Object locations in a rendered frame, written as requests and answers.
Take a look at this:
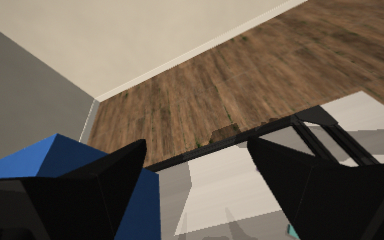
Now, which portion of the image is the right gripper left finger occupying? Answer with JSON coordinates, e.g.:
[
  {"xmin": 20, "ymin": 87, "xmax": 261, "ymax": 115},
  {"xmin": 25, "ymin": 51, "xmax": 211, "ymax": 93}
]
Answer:
[{"xmin": 0, "ymin": 139, "xmax": 147, "ymax": 240}]

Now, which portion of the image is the small teal block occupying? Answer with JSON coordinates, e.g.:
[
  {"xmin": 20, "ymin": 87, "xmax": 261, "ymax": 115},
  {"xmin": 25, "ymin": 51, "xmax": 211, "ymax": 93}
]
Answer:
[{"xmin": 287, "ymin": 224, "xmax": 299, "ymax": 239}]

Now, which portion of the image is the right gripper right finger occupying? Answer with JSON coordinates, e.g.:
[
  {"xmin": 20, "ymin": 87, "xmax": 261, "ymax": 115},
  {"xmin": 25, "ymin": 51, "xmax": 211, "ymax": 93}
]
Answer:
[{"xmin": 247, "ymin": 136, "xmax": 384, "ymax": 240}]

